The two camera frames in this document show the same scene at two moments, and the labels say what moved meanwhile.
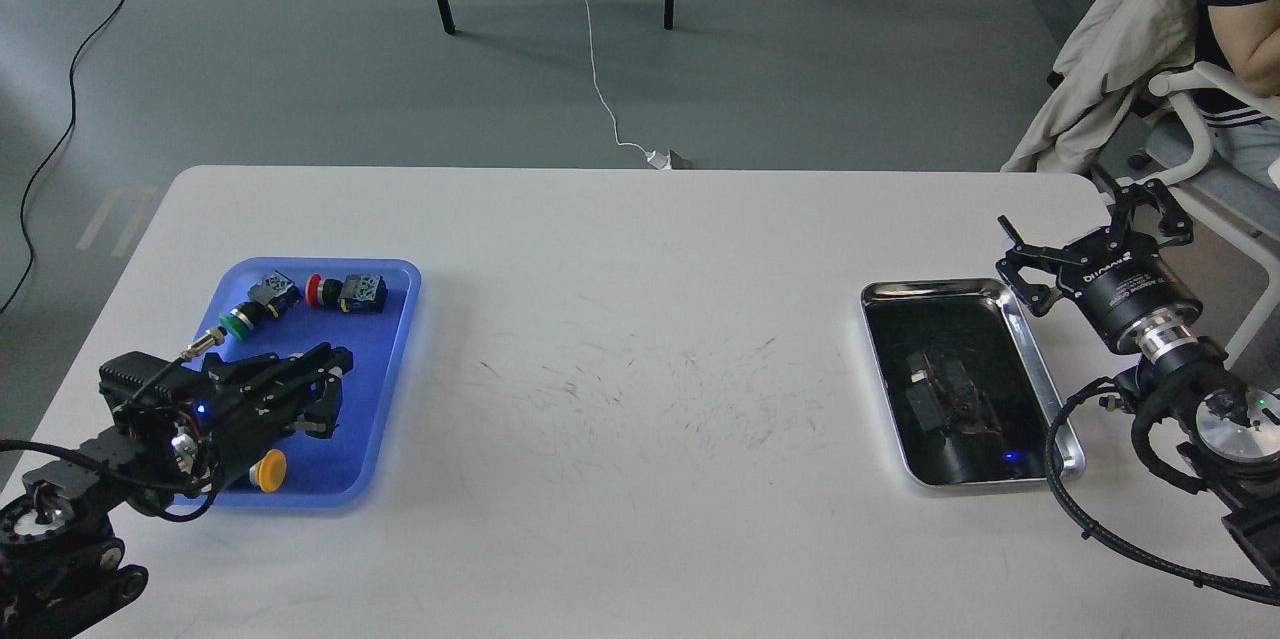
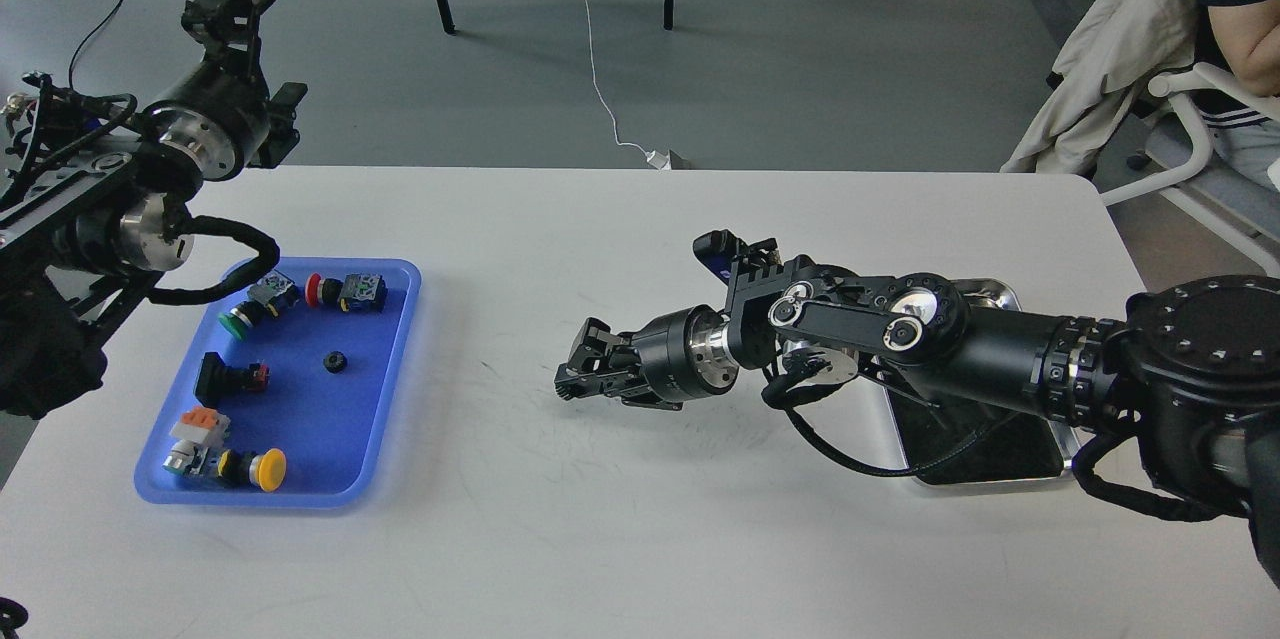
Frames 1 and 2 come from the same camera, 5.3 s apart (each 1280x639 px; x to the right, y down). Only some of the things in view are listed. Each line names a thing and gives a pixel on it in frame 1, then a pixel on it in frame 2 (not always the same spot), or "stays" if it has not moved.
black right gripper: x=1113 y=278 to x=684 y=356
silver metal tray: x=970 y=396 stays
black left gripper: x=239 y=405 to x=221 y=115
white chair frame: x=1187 y=82 stays
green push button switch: x=276 y=295 stays
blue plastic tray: x=286 y=306 stays
